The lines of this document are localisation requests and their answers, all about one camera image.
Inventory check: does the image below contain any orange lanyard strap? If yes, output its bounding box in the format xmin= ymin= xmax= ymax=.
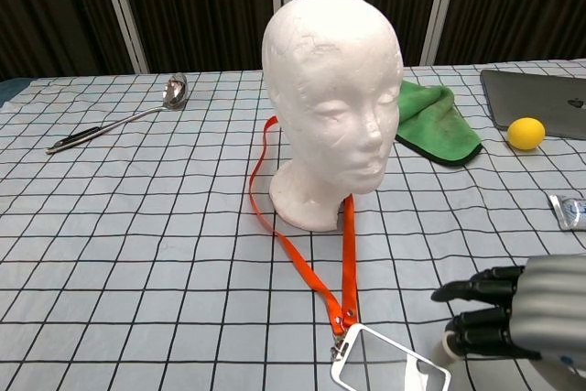
xmin=249 ymin=115 xmax=357 ymax=338

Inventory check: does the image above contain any steel ladle black handle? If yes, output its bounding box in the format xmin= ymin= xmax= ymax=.
xmin=45 ymin=71 xmax=189 ymax=154

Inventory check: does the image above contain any teal blue table pad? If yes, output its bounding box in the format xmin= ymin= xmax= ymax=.
xmin=0 ymin=78 xmax=31 ymax=107

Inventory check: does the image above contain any clear white badge holder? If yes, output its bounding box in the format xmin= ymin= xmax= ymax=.
xmin=329 ymin=322 xmax=452 ymax=391

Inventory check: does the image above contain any small plastic packet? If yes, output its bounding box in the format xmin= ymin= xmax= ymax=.
xmin=548 ymin=193 xmax=586 ymax=231

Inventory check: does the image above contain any yellow ball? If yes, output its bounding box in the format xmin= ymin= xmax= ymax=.
xmin=506 ymin=117 xmax=547 ymax=152

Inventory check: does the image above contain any grey laptop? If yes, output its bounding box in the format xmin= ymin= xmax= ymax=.
xmin=480 ymin=69 xmax=586 ymax=140

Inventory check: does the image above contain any white foam mannequin head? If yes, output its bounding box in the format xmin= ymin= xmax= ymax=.
xmin=261 ymin=0 xmax=404 ymax=231

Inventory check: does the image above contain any checked light blue tablecloth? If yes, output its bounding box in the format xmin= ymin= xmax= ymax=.
xmin=0 ymin=59 xmax=586 ymax=391

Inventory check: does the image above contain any green microfiber cloth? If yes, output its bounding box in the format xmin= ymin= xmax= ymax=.
xmin=394 ymin=79 xmax=483 ymax=167

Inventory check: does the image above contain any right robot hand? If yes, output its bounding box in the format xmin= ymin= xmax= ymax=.
xmin=429 ymin=254 xmax=586 ymax=368

